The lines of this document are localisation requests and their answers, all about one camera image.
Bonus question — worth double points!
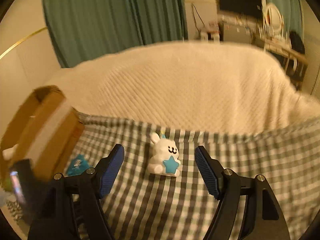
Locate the black television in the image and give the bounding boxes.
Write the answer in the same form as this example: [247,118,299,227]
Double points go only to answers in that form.
[219,0,263,20]

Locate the teal curtain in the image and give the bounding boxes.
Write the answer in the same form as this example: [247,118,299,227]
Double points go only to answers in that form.
[42,0,188,68]
[266,0,303,37]

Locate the cream bed blanket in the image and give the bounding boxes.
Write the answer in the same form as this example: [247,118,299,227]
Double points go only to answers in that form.
[48,41,319,134]

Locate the white vanity mirror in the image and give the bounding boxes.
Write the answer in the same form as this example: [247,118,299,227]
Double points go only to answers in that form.
[263,3,284,37]

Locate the teal blister card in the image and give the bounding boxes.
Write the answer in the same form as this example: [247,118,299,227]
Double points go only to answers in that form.
[66,154,89,177]

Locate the vanity desk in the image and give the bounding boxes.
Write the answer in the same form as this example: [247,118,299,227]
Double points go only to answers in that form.
[253,36,308,82]

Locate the cardboard box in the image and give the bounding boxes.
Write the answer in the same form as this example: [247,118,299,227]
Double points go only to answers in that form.
[1,86,84,191]

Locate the white bunny figurine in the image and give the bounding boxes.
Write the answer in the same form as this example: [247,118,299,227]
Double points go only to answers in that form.
[146,132,181,177]

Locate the grey mini fridge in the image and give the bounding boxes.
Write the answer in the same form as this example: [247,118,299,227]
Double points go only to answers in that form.
[219,21,255,44]

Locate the checkered gingham cloth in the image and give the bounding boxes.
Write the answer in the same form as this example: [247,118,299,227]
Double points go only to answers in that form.
[72,114,319,239]

